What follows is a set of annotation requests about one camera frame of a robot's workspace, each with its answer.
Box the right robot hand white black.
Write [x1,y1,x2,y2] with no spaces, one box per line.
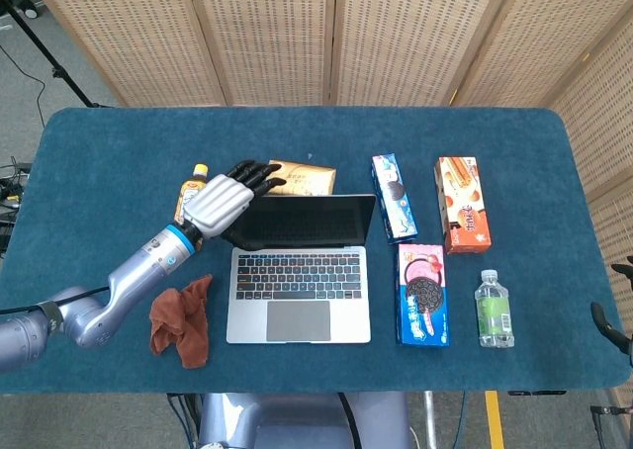
[590,255,633,357]

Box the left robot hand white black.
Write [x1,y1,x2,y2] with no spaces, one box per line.
[181,159,288,251]

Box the silver laptop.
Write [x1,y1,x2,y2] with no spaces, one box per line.
[220,194,378,345]

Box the yellow green tea bottle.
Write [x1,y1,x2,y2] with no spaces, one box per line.
[172,163,210,253]

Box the black plug connector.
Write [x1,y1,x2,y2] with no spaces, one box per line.
[589,404,633,417]

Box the gold snack package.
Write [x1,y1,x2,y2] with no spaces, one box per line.
[266,159,337,197]

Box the blue table mat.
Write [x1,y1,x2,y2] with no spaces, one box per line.
[0,106,629,395]

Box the clear green-label water bottle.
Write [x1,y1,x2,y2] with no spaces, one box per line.
[474,269,515,349]

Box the brown crumpled cloth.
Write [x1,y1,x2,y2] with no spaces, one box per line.
[149,273,215,370]

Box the yellow floor tape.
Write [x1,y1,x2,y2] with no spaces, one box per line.
[484,391,506,449]

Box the wooden rattan folding screen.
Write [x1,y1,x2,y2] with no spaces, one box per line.
[24,0,633,277]

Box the narrow blue Oreo box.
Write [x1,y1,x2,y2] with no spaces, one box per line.
[371,153,419,245]

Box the pink blue Oreo box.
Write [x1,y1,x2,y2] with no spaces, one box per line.
[396,243,451,348]

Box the orange biscuit box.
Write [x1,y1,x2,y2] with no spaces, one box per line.
[433,156,493,256]

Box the metal table leg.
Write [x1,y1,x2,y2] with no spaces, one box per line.
[423,391,439,449]

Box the blue-grey robot torso base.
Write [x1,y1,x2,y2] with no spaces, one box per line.
[197,392,414,449]

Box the black tripod stand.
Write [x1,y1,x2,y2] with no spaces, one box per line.
[0,0,116,109]

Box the blue cable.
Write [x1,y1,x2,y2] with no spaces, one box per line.
[455,392,469,449]

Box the black cable bundle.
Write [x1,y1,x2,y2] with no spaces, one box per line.
[0,155,34,255]

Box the thin black floor cable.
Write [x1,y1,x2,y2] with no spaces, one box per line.
[0,45,46,130]

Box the black torso cable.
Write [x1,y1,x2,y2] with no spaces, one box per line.
[337,392,363,449]

